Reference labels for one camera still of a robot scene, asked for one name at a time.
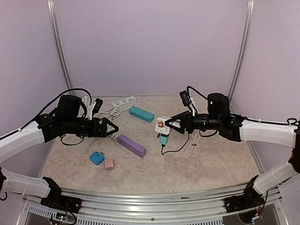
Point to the pink plug adapter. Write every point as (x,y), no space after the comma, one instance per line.
(109,164)

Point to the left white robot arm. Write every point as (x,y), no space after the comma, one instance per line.
(71,116)

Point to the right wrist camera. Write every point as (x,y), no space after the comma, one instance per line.
(188,102)

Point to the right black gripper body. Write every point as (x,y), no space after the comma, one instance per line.
(190,126)

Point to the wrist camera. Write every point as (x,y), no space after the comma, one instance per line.
(94,108)
(188,102)

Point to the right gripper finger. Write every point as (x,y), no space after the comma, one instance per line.
(175,125)
(176,118)

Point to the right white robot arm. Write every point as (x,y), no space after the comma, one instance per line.
(238,128)

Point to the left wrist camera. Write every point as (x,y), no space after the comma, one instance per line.
(94,108)

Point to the left aluminium corner post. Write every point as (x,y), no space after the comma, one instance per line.
(58,43)

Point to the blue plug adapter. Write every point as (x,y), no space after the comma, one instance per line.
(97,157)

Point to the right aluminium corner post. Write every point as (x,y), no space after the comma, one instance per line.
(243,48)

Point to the aluminium corner post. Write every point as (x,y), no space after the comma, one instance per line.
(243,48)
(58,43)

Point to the white cube socket with sticker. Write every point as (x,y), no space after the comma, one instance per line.
(160,126)

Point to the purple rectangular power block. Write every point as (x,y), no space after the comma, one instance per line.
(132,146)

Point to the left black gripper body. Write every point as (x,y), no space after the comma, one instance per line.
(94,132)

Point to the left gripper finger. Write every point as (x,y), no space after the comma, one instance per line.
(106,133)
(106,122)

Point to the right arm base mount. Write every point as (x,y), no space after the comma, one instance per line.
(248,199)

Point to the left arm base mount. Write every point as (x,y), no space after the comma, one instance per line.
(56,200)

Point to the teal rectangular power block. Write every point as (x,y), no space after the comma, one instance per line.
(141,114)

